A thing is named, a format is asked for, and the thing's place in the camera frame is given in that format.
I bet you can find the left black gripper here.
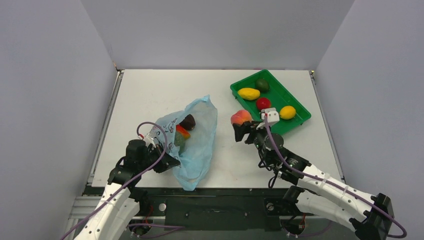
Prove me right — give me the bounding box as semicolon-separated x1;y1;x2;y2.
138;143;181;174

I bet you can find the orange fake peach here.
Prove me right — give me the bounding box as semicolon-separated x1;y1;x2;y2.
230;109;253;125

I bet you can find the light blue plastic bag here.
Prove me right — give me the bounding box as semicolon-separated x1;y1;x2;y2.
148;95;218;191

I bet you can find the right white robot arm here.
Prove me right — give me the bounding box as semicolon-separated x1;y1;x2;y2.
232;121;394;240

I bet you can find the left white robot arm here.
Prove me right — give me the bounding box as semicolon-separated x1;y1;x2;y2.
75;139;181;240

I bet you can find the green fake avocado in bag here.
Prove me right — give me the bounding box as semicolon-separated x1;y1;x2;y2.
174;132;186;154

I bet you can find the red orange fake mango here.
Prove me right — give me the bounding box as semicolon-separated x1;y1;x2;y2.
176;124;191;140

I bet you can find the red fake apple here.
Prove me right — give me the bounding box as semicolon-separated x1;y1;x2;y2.
255;97;272;111

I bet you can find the yellow fake mango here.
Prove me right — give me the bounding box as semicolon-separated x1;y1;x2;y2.
237;87;261;101

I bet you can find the dark brown fake fruit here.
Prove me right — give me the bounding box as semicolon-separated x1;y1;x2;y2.
179;114;196;131

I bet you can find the yellow fake lemon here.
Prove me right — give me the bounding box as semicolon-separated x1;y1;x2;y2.
279;105;297;120

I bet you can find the dark green fake avocado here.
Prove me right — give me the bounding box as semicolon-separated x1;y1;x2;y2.
254;78;270;93

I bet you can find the green plastic tray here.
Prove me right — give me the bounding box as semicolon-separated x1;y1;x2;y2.
230;69;312;135

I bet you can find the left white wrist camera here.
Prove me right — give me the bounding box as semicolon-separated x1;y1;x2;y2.
142;133;160;148

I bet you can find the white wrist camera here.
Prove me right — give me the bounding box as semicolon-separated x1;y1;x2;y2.
142;133;160;148
260;107;280;127

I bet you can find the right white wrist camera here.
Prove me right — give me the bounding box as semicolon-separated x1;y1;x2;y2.
260;107;280;127

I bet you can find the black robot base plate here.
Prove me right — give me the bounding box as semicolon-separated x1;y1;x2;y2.
130;187;303;232

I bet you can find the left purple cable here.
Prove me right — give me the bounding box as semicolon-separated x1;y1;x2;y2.
59;121;186;240

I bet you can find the purple cable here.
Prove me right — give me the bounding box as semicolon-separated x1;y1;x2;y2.
263;114;408;240
59;121;186;240

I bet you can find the aluminium frame rail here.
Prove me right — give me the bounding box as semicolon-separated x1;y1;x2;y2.
68;194;368;220

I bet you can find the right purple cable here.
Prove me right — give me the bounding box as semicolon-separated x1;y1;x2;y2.
263;114;408;240

